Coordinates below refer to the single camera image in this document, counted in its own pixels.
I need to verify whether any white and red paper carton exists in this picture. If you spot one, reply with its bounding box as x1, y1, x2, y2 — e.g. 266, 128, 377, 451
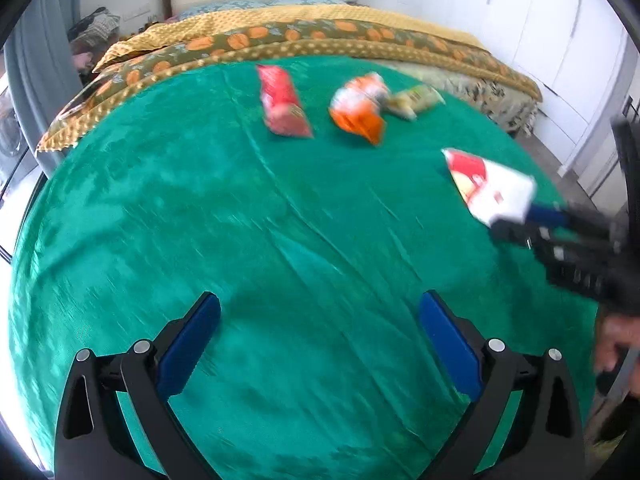
441, 147, 538, 226

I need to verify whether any yellow dotted blanket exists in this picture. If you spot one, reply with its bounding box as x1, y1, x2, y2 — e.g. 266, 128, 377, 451
37, 4, 543, 153

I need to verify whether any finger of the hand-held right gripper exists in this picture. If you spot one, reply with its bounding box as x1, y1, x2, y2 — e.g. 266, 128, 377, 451
491, 219, 556, 261
527, 201, 626, 241

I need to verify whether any pile of clothes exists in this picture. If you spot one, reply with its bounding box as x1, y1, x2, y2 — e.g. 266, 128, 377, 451
67, 6, 121, 73

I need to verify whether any orange snack packet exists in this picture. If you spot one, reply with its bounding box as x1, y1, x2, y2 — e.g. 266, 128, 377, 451
328, 72, 391, 147

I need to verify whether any person's right hand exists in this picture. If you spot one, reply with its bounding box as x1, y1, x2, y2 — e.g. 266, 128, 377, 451
594, 317, 640, 396

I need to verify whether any orange print blanket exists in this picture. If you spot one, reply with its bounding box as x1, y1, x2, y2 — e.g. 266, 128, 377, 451
50, 19, 501, 126

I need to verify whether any grey curtain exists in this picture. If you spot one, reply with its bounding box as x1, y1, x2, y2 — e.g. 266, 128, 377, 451
5, 0, 83, 176

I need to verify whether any green patterned tablecloth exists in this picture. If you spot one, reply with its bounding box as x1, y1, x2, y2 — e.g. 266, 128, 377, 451
7, 55, 601, 480

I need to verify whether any white wardrobe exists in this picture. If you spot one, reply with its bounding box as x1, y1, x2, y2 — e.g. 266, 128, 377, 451
400, 0, 636, 196

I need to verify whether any blue floral pillowcase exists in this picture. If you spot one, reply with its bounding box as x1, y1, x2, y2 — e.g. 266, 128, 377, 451
177, 0, 346, 21

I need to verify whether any red snack packet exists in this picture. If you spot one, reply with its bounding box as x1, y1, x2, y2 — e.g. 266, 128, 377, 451
256, 64, 315, 139

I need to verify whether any floral bed sheet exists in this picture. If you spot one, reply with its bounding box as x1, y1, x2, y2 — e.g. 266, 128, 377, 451
390, 62, 538, 138

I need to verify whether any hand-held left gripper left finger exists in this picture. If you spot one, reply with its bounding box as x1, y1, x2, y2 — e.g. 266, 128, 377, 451
54, 291, 222, 480

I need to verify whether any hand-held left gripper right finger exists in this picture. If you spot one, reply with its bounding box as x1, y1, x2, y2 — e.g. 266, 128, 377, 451
419, 290, 585, 480

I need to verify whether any yellow snack packet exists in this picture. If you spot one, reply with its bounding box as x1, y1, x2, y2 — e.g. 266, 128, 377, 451
384, 85, 447, 122

